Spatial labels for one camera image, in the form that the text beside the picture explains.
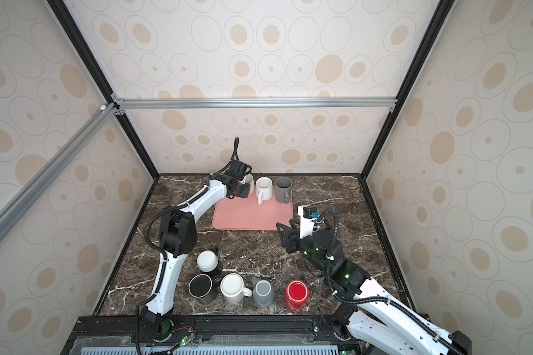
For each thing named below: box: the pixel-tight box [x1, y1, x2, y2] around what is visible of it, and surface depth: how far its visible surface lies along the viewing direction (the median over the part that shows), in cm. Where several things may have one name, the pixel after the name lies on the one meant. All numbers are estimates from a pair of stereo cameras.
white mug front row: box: [219, 272, 253, 303], surface depth 78 cm
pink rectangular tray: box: [212, 190, 294, 231], surface depth 105 cm
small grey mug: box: [253, 279, 274, 308], surface depth 76 cm
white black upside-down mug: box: [196, 249, 219, 273], surface depth 81 cm
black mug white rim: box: [188, 273, 217, 305], surface depth 76 cm
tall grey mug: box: [274, 176, 293, 205], surface depth 104 cm
